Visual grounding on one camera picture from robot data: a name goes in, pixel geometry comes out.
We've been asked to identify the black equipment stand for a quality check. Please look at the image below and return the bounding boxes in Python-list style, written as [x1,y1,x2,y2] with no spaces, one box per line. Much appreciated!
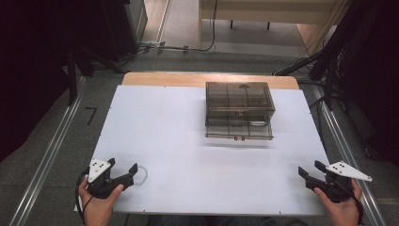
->
[272,0,377,111]

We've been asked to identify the wooden table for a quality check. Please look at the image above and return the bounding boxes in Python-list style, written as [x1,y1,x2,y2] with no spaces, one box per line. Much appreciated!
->
[120,72,301,91]

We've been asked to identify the beige desk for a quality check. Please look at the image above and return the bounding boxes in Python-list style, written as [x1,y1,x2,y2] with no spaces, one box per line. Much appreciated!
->
[197,0,350,50]

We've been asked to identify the metal floor rail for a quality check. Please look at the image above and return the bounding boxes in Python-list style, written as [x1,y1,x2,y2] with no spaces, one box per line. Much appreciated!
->
[8,75,88,226]
[312,85,389,226]

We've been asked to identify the black hanging cable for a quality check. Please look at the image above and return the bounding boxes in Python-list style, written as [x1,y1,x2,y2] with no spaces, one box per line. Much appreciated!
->
[137,0,219,55]

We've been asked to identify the black floor cable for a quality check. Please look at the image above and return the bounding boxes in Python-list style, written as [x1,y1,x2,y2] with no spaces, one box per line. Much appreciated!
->
[308,96,326,149]

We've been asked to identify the transparent brown drawer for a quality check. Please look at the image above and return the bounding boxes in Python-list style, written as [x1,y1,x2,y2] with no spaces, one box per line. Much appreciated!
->
[204,114,275,141]

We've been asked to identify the white table sheet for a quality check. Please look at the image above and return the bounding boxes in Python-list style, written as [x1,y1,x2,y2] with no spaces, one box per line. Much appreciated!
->
[73,84,331,218]

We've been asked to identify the person's left hand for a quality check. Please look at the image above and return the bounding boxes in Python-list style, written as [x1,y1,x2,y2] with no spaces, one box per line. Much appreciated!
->
[77,178,125,226]

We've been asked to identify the person's right hand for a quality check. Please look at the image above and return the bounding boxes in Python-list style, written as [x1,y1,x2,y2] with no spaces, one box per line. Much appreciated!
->
[313,181,364,226]

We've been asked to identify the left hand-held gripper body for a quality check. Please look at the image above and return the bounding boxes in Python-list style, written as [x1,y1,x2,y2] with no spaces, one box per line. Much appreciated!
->
[85,158,136,200]

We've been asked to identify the clear bead bracelet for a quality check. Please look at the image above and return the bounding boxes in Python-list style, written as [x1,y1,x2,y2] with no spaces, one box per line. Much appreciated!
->
[133,164,149,186]

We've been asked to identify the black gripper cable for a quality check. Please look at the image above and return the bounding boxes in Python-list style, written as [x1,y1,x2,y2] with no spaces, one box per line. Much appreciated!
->
[343,183,365,226]
[74,167,95,226]

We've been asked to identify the dark curtain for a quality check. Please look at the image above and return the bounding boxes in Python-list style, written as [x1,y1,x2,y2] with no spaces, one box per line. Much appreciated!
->
[0,0,106,164]

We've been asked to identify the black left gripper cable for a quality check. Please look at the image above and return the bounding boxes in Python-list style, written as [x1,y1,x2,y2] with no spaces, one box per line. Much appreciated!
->
[74,167,95,226]

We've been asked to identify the transparent brown storage box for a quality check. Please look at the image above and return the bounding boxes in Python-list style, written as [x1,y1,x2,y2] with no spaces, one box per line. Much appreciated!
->
[204,81,277,128]

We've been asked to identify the black stand legs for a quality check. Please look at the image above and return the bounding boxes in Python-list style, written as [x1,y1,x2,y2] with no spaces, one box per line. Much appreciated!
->
[64,46,128,107]

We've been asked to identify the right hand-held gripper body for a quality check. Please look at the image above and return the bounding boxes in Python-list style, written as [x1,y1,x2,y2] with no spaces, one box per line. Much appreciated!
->
[304,160,374,203]

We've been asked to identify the black cabinet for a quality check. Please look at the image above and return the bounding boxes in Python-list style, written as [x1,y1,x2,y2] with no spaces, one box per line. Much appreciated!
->
[100,0,149,62]

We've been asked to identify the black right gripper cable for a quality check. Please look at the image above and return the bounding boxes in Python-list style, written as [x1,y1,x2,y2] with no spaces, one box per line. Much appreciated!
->
[343,183,365,226]

